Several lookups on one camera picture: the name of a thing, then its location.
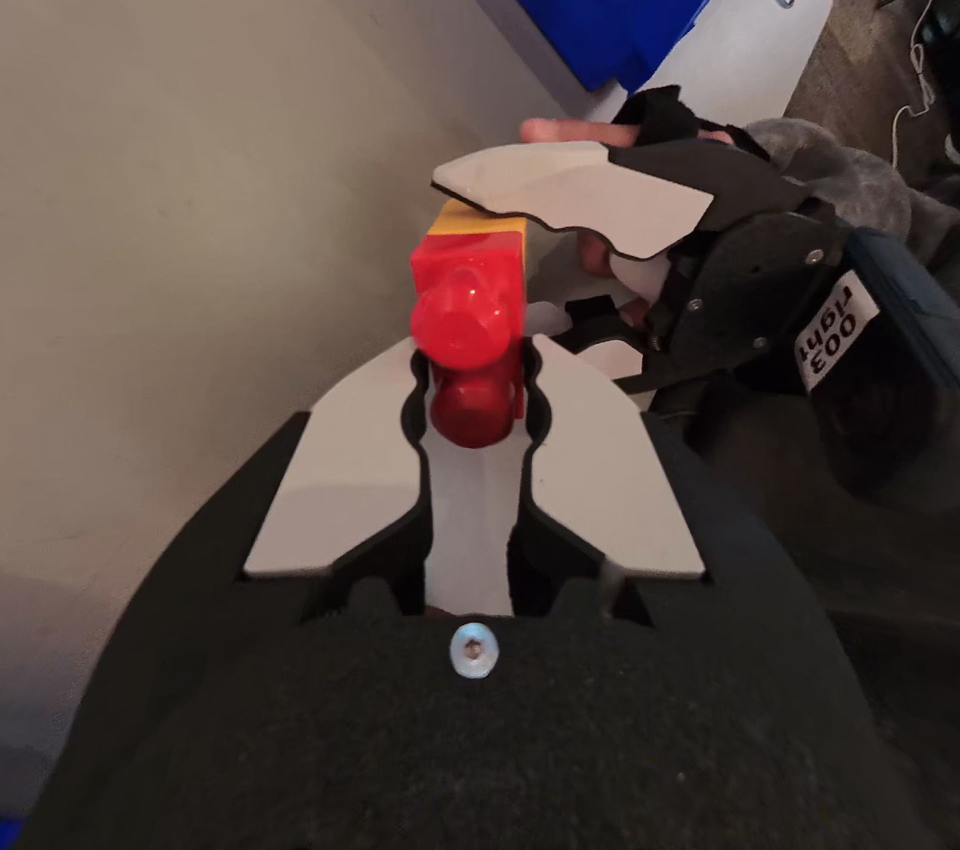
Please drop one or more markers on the grey desk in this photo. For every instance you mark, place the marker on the grey desk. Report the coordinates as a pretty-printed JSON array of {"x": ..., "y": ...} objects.
[{"x": 187, "y": 190}]

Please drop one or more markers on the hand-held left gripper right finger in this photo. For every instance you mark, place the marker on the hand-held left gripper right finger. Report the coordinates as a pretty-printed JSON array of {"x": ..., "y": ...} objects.
[{"x": 607, "y": 483}]

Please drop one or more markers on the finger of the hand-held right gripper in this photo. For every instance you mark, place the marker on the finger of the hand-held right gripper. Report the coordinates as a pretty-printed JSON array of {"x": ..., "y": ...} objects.
[
  {"x": 585, "y": 190},
  {"x": 611, "y": 359}
]

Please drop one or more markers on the person's right hand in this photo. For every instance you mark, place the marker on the person's right hand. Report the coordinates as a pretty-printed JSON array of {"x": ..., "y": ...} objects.
[{"x": 577, "y": 132}]

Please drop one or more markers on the red two-stud toy block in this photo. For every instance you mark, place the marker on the red two-stud toy block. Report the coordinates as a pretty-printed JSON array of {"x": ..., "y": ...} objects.
[{"x": 465, "y": 280}]

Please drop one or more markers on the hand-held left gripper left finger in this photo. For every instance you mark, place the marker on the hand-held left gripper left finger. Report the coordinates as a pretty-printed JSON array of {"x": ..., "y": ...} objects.
[{"x": 337, "y": 483}]

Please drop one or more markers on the yellow single-stud toy block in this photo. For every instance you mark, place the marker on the yellow single-stud toy block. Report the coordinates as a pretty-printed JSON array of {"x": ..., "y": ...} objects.
[{"x": 457, "y": 218}]

